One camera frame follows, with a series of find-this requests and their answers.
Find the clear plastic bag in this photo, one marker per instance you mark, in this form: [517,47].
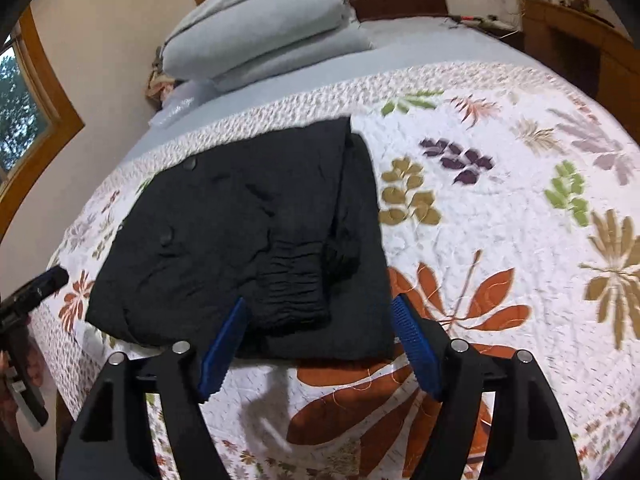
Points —
[180,102]

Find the grey bed sheet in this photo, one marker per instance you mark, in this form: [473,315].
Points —
[410,45]

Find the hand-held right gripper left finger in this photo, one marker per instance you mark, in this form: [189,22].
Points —
[222,345]

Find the black pants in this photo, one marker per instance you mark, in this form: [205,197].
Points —
[235,230]

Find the brown wooden cabinet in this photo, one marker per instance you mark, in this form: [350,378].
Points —
[575,45]

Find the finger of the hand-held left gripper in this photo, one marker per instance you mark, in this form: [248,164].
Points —
[45,282]

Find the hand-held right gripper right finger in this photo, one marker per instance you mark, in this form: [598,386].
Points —
[412,342]

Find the white floral quilt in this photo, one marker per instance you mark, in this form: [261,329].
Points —
[500,260]

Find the grey pillow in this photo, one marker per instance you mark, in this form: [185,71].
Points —
[310,55]
[260,25]

